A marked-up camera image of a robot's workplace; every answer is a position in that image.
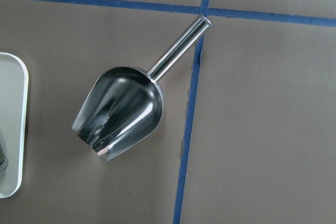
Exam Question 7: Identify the steel ice scoop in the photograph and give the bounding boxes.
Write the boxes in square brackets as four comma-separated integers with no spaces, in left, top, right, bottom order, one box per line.
[71,15,212,163]

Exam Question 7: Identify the cream plastic tray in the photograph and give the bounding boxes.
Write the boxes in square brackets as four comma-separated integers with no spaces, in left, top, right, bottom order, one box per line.
[1,52,29,198]

